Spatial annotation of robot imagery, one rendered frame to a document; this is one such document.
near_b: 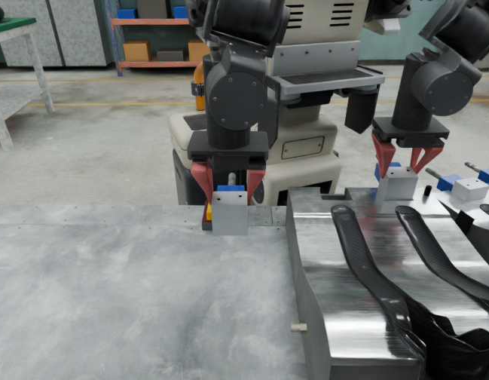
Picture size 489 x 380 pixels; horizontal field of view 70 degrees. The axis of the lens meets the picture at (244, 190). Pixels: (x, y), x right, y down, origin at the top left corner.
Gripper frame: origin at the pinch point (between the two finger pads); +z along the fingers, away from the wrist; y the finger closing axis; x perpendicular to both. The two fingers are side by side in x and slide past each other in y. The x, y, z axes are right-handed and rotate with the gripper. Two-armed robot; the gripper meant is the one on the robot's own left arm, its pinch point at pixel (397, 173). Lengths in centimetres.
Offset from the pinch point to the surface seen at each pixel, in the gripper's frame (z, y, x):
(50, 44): 67, -313, 479
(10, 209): 12, -77, 6
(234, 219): -1.5, -28.2, -14.6
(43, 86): 73, -237, 300
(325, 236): 3.7, -14.5, -12.4
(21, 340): 11, -58, -25
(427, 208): 3.9, 4.1, -5.3
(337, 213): 4.0, -11.3, -6.4
